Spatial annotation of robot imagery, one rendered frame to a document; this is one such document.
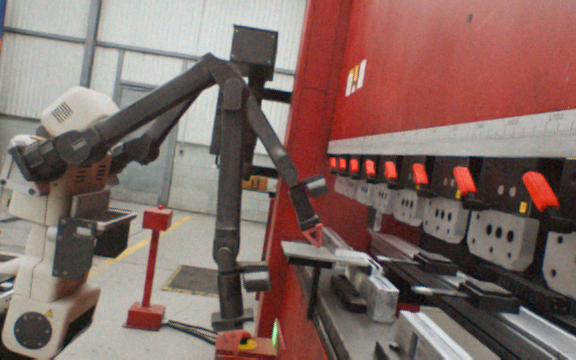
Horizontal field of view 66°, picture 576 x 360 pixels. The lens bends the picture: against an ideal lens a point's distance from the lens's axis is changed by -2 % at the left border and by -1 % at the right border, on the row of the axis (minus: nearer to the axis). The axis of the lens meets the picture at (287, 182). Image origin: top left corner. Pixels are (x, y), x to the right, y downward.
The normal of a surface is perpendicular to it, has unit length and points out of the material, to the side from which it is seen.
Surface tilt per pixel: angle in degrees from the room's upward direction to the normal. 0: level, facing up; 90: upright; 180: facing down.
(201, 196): 90
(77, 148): 91
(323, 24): 90
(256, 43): 90
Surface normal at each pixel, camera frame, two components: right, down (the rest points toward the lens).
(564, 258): -0.98, -0.15
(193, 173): -0.01, 0.05
